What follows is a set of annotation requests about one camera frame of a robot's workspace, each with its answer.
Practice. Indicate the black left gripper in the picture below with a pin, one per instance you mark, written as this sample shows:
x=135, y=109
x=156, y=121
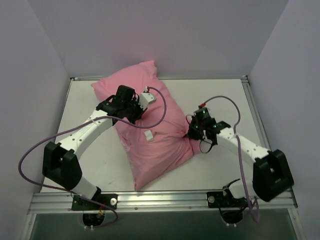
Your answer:
x=135, y=115

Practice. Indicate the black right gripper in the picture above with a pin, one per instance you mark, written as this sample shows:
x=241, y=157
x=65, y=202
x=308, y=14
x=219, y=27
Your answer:
x=193, y=133

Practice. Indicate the pink pillowcase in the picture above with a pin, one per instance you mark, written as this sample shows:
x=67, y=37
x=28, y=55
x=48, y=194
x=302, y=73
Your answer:
x=158, y=143

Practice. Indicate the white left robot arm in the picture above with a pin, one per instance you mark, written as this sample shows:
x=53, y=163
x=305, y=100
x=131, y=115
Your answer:
x=61, y=160

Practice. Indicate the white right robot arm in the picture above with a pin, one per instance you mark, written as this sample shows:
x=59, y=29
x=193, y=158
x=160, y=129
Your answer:
x=271, y=174

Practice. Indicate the white pillowcase label tag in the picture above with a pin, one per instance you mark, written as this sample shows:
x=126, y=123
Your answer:
x=149, y=136

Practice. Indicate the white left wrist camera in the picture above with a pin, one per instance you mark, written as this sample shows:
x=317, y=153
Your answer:
x=145, y=99

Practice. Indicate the aluminium right frame rail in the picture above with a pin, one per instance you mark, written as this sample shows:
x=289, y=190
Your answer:
x=255, y=113

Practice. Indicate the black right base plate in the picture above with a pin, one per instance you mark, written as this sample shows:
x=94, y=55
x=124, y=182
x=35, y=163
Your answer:
x=224, y=199

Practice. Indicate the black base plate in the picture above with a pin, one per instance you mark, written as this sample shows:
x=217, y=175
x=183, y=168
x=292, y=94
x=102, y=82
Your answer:
x=103, y=201
x=224, y=199

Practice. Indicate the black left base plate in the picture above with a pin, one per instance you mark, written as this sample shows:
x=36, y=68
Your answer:
x=103, y=201

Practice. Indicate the aluminium front frame rail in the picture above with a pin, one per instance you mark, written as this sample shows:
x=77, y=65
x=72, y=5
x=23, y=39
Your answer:
x=127, y=202

